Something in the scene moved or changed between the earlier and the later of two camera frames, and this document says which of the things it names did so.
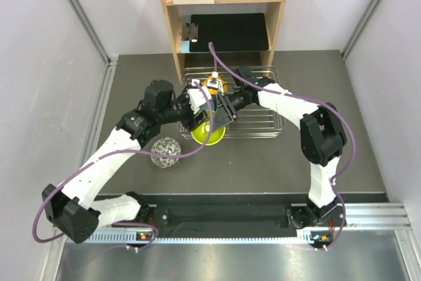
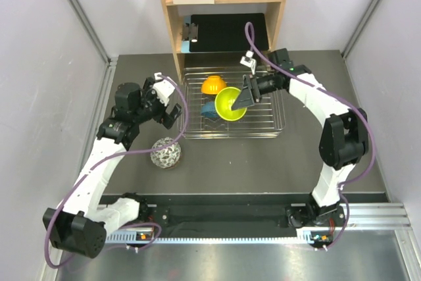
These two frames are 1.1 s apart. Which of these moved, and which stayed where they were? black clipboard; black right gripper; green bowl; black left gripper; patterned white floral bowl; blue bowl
Moved: black right gripper; black left gripper; green bowl
Stayed: blue bowl; black clipboard; patterned white floral bowl
